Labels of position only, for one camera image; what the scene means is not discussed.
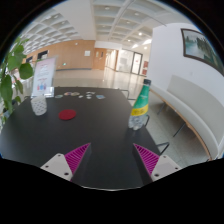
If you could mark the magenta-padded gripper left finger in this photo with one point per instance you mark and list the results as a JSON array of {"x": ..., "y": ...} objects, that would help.
[{"x": 61, "y": 165}]

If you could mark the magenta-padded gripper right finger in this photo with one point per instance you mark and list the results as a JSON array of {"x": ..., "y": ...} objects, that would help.
[{"x": 163, "y": 166}]

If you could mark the white dotted cup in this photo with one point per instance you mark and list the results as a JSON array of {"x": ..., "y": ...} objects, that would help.
[{"x": 39, "y": 106}]

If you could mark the long white bench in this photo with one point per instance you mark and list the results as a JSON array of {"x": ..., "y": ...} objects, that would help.
[{"x": 200, "y": 110}]

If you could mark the framed landscape picture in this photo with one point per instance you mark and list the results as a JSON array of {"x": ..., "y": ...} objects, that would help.
[{"x": 200, "y": 46}]

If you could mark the flat round red coaster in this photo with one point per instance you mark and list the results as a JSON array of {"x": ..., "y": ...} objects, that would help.
[{"x": 67, "y": 114}]

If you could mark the blue rectangular sticker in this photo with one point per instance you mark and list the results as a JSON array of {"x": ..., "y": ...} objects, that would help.
[{"x": 100, "y": 97}]

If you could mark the clear acrylic sign stand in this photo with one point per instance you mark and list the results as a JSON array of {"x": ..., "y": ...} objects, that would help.
[{"x": 44, "y": 75}]

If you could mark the black metal chair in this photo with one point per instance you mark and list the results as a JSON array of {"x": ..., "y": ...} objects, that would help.
[
  {"x": 26, "y": 97},
  {"x": 128, "y": 90},
  {"x": 167, "y": 144},
  {"x": 147, "y": 120}
]

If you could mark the round colourful sticker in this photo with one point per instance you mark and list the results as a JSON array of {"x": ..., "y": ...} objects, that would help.
[
  {"x": 67, "y": 93},
  {"x": 75, "y": 93}
]

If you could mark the potted green leafy plant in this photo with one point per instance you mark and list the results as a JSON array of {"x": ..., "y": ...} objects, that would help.
[{"x": 15, "y": 61}]

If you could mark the green hexagonal sticker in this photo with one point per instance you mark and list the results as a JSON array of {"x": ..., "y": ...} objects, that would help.
[{"x": 59, "y": 96}]

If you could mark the ceiling lights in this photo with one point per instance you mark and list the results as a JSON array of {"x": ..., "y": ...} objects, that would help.
[{"x": 146, "y": 42}]

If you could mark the green plastic drink bottle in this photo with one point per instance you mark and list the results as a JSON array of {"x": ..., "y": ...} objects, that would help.
[{"x": 140, "y": 103}]

